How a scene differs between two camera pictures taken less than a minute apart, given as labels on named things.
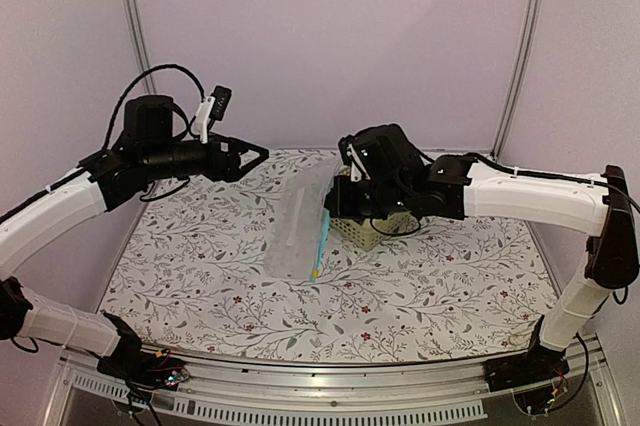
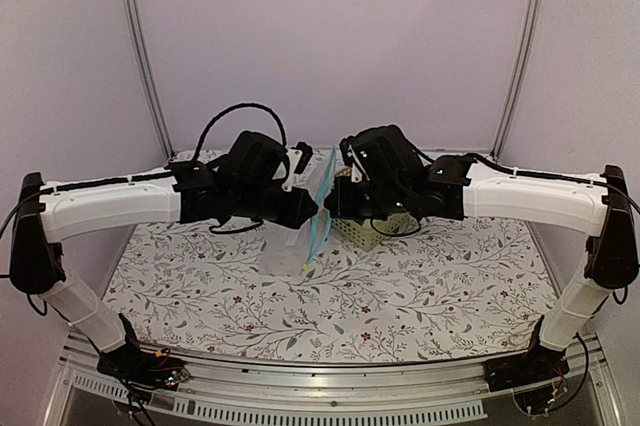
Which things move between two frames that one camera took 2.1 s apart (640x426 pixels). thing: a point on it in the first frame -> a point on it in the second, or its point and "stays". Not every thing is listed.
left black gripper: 231,170 -> 297,214
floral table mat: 190,276 stays
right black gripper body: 375,203 stays
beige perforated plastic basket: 372,232 stays
